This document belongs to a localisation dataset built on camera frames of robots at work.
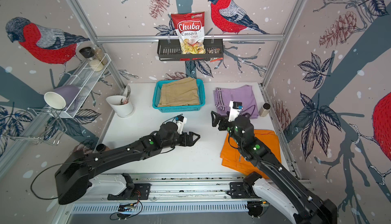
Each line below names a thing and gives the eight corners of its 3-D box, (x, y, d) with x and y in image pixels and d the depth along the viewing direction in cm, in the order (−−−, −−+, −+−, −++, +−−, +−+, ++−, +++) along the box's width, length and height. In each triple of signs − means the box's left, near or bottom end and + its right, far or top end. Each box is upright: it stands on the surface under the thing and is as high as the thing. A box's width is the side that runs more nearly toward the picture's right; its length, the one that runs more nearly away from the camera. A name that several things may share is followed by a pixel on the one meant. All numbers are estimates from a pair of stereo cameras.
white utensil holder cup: (114, 118, 104) (103, 105, 92) (119, 106, 111) (109, 92, 99) (132, 117, 104) (123, 104, 92) (136, 106, 111) (129, 92, 99)
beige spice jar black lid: (259, 118, 104) (264, 108, 95) (257, 112, 107) (262, 103, 98) (265, 118, 104) (271, 108, 95) (263, 112, 107) (269, 103, 98)
